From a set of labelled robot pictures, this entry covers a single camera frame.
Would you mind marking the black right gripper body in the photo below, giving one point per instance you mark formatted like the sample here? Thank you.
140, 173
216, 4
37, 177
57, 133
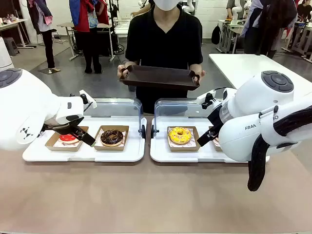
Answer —
215, 115

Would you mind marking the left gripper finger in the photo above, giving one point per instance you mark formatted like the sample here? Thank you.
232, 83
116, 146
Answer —
85, 141
82, 131

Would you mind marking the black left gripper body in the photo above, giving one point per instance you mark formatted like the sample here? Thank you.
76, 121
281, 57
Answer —
65, 126

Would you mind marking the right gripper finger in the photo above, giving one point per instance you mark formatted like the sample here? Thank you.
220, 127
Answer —
215, 131
204, 139

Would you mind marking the red glazed donut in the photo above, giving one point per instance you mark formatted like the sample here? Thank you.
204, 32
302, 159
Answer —
58, 147
68, 139

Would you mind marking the chocolate sprinkled donut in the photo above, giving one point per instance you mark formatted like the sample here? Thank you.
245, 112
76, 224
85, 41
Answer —
109, 148
112, 137

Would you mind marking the dark brown serving tray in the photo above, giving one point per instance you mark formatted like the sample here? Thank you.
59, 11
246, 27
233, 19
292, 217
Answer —
158, 78

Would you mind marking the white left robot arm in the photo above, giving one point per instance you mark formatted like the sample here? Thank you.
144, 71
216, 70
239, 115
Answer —
24, 97

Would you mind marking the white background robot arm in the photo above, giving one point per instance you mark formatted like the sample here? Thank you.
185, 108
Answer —
235, 14

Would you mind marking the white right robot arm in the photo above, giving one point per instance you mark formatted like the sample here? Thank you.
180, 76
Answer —
251, 114

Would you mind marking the yellow sprinkled donut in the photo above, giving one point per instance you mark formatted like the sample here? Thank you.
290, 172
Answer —
180, 136
182, 149

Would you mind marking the person in black shirt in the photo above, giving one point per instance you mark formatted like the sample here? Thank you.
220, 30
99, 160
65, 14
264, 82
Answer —
165, 44

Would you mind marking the long haired person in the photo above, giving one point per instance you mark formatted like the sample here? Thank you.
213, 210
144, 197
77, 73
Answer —
270, 24

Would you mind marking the seated person in black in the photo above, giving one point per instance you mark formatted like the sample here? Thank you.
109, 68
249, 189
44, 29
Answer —
304, 9

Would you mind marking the person's left hand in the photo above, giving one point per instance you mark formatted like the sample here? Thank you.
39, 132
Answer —
198, 69

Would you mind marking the person's right hand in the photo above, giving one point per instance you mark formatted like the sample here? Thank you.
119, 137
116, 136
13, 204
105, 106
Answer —
123, 69

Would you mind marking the white display tray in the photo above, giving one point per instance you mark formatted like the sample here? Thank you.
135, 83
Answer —
170, 157
109, 156

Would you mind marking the clear plastic tray lid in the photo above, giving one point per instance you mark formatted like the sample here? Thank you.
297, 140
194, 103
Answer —
117, 107
178, 107

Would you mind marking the large white table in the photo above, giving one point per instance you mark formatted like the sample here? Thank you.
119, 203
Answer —
231, 68

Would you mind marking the black lid hinge knob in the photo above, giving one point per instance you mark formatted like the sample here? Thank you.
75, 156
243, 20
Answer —
143, 131
153, 131

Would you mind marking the black backpack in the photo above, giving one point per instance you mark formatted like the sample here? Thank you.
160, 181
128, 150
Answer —
215, 35

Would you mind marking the mannequin in dark clothes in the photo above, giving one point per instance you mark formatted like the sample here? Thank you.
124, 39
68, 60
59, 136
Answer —
48, 44

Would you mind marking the white framed background desk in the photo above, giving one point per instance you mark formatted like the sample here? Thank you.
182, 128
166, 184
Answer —
223, 24

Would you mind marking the white air purifier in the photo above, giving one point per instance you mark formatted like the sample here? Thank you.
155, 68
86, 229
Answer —
5, 56

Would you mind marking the small grey stool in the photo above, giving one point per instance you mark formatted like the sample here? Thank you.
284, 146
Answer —
11, 45

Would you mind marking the wooden top desk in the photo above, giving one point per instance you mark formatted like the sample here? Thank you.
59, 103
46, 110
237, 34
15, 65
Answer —
65, 25

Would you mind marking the figure in red blue jacket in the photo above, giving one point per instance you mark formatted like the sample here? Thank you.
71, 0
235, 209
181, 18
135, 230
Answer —
85, 22

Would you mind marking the white height adjustable desk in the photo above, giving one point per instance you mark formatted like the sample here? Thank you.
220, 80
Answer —
122, 30

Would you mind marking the light table with clutter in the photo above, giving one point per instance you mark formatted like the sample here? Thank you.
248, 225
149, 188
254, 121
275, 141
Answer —
12, 23

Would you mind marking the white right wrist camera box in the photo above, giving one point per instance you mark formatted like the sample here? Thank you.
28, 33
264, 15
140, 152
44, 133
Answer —
207, 96

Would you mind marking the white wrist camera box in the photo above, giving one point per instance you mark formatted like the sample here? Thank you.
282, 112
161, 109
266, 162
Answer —
90, 102
207, 96

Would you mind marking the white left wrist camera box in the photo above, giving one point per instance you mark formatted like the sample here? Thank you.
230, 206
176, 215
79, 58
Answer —
90, 102

